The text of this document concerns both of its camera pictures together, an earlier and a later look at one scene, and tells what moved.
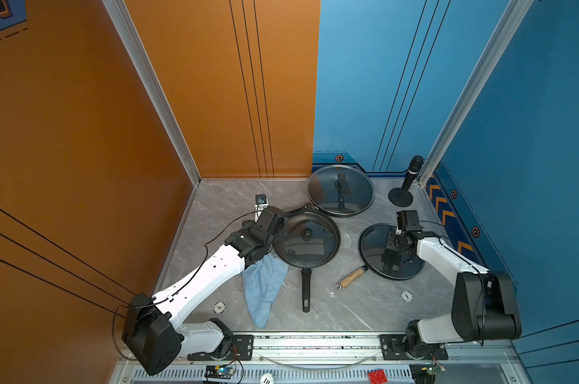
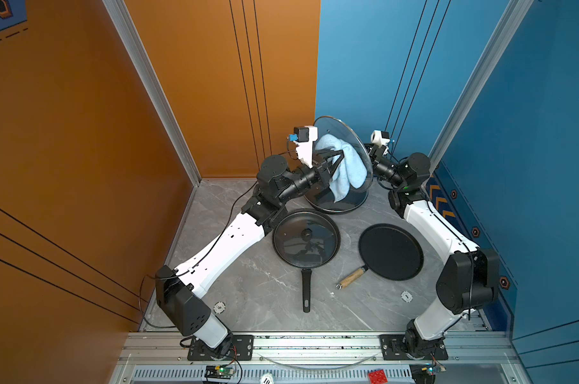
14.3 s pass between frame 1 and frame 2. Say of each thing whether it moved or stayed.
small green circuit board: stayed
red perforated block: stayed
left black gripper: moved
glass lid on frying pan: stayed
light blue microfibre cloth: moved
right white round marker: stayed
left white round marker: stayed
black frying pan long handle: stayed
